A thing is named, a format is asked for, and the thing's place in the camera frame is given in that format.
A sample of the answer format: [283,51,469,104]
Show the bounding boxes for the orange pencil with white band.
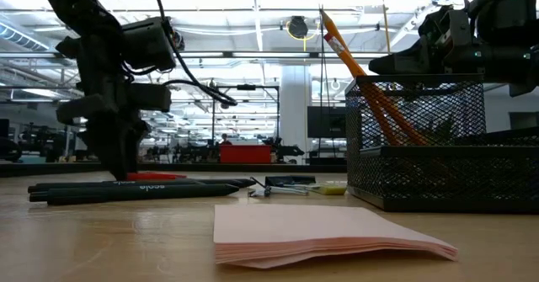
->
[323,32,429,147]

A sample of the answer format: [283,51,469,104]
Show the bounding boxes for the black monitor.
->
[307,105,347,140]

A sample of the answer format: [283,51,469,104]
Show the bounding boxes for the yellow hanging cable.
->
[380,0,391,55]

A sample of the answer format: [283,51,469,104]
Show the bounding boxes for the suspended light rail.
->
[176,51,391,60]

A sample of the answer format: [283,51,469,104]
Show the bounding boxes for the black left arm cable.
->
[145,0,239,107]

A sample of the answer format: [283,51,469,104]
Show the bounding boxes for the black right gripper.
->
[368,4,480,77]

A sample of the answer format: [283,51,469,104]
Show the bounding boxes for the red handled scissors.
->
[125,171,188,181]

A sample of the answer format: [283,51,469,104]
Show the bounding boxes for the potted succulent plant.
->
[419,115,458,147]

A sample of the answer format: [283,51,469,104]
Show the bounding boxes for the black background frame stand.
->
[211,83,281,148]

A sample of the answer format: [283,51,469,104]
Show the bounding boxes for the pink sticky note pad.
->
[212,204,460,270]

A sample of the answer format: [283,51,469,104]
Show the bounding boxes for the black pen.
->
[27,180,199,193]
[28,190,140,203]
[45,184,240,206]
[96,178,257,188]

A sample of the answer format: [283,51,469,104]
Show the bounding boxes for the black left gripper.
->
[56,33,173,181]

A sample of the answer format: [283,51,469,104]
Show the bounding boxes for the black ceiling cable reel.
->
[285,15,319,42]
[170,29,186,51]

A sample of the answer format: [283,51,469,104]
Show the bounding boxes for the black aluminium table frame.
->
[0,162,347,178]

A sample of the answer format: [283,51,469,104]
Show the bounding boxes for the black mesh desk organizer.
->
[344,73,539,215]

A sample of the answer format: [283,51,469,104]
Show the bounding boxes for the red storage bin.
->
[218,143,274,165]

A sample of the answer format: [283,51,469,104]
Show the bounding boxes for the wall mounted screen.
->
[508,111,539,130]

